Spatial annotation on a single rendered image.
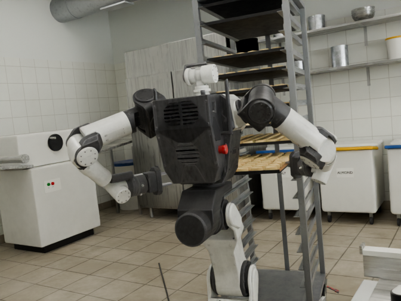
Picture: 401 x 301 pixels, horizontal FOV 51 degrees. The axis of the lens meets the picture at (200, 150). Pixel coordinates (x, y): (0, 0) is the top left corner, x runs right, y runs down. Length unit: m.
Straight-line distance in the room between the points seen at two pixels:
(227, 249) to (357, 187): 2.81
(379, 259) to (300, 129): 0.61
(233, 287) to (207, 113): 0.75
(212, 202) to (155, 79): 3.63
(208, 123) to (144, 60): 3.83
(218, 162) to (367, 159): 3.01
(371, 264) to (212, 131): 0.62
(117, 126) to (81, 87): 4.59
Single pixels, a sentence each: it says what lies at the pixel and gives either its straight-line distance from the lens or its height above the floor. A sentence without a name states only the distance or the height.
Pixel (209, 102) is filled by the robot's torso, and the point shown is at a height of 1.26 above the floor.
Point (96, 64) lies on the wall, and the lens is 6.38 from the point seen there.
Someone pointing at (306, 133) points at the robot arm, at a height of 1.12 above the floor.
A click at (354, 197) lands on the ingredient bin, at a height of 0.27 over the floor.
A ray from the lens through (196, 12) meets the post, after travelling 2.25.
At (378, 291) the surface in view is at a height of 0.84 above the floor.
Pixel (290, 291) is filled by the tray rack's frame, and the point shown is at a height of 0.15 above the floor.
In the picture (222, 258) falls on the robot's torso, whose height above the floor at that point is 0.66.
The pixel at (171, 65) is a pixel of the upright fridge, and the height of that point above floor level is 1.79.
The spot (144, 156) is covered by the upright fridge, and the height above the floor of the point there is 0.79.
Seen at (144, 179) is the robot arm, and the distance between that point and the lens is 1.75.
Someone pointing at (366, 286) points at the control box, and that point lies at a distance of 0.98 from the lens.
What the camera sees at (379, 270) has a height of 0.86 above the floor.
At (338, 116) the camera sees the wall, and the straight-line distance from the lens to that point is 4.96.
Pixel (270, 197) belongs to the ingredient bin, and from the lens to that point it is 4.63.
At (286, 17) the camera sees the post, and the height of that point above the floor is 1.63.
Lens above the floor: 1.23
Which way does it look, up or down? 5 degrees down
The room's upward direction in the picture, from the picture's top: 6 degrees counter-clockwise
